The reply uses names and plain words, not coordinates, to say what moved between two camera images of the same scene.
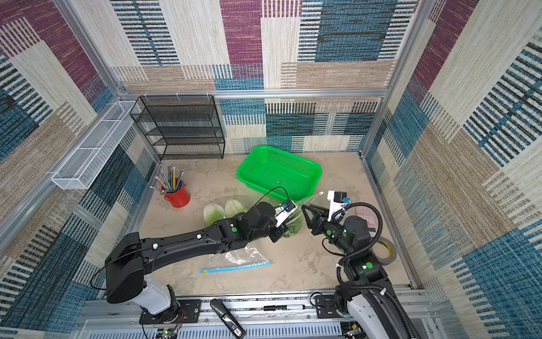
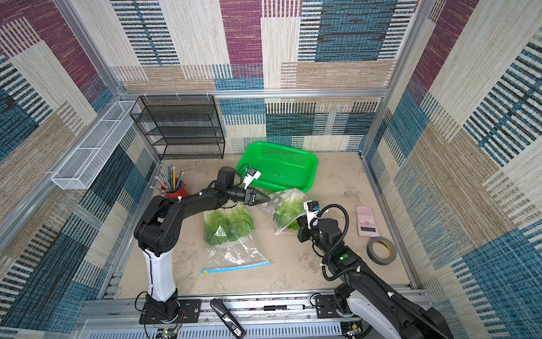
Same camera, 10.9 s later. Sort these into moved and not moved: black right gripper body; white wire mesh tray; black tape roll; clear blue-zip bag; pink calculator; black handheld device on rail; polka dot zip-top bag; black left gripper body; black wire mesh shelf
Moved: black left gripper body; black right gripper body; polka dot zip-top bag
Not moved: clear blue-zip bag; pink calculator; black tape roll; black wire mesh shelf; white wire mesh tray; black handheld device on rail
